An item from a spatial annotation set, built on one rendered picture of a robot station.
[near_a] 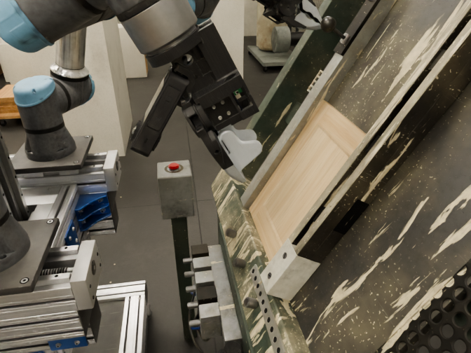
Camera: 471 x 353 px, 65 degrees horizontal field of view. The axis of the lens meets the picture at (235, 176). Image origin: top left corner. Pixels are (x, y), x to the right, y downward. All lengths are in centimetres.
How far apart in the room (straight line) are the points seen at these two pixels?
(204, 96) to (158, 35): 8
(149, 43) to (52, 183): 97
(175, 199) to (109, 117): 217
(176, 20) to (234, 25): 437
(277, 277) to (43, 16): 67
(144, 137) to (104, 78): 288
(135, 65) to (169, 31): 563
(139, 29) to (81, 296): 64
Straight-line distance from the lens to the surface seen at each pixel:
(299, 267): 85
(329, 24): 99
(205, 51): 44
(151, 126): 46
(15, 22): 46
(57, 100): 127
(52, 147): 127
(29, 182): 135
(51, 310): 95
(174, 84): 44
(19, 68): 533
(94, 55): 330
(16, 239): 90
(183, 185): 131
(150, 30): 41
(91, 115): 346
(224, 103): 45
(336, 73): 108
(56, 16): 45
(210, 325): 107
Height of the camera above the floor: 158
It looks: 31 degrees down
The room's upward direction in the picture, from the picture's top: straight up
